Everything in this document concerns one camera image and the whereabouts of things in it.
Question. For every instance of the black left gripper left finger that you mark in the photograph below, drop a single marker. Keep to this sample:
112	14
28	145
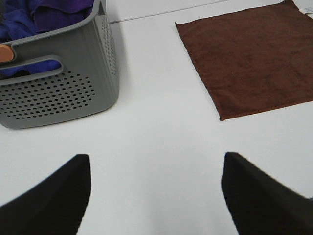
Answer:
55	206

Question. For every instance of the brown towel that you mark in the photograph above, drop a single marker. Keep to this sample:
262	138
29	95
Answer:
254	60

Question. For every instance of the grey perforated plastic basket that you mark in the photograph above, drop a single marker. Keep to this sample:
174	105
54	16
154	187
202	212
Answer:
86	82

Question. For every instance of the purple towel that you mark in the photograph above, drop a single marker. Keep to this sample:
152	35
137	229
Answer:
50	15

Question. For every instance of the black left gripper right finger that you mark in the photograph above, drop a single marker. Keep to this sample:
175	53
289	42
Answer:
260	205

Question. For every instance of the blue towel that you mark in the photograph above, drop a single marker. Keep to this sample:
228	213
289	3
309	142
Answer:
18	22

